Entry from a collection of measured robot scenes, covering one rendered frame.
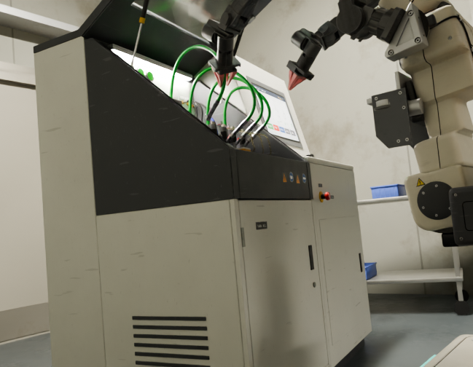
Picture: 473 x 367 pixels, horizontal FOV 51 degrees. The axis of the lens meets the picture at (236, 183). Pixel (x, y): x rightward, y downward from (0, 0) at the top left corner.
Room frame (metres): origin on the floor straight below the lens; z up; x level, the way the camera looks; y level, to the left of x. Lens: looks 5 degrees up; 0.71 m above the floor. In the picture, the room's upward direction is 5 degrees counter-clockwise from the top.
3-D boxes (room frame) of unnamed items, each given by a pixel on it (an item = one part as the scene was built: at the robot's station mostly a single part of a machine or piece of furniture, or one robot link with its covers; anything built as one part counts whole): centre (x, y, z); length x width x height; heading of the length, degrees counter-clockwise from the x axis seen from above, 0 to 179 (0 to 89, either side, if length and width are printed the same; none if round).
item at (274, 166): (1.82, -0.14, 0.87); 0.62 x 0.04 x 0.16; 151
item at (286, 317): (1.81, -0.15, 0.44); 0.65 x 0.02 x 0.68; 151
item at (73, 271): (2.46, 0.31, 0.75); 1.40 x 0.28 x 1.50; 151
